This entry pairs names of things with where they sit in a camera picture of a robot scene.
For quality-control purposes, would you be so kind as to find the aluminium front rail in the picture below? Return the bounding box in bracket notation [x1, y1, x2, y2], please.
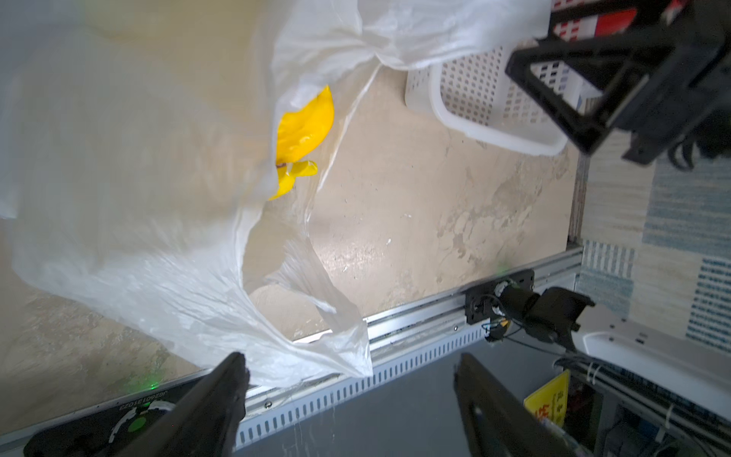
[0, 244, 584, 457]

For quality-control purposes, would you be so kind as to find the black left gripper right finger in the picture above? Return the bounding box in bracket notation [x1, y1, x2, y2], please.
[453, 353, 574, 456]

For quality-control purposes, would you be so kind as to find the white plastic bag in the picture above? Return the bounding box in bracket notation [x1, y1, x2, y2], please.
[1, 1, 551, 387]

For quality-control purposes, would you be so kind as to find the white perforated plastic basket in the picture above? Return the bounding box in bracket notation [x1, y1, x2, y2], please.
[405, 40, 568, 156]

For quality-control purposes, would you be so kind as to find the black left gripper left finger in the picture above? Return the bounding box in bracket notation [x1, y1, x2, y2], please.
[119, 352, 251, 456]

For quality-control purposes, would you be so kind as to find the yellow banana cluster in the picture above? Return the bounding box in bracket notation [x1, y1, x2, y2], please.
[270, 86, 335, 201]

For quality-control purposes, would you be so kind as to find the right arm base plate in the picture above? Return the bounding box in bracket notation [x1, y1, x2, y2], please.
[464, 268, 535, 325]

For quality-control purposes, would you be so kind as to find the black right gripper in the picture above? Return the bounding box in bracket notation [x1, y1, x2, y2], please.
[506, 1, 730, 166]

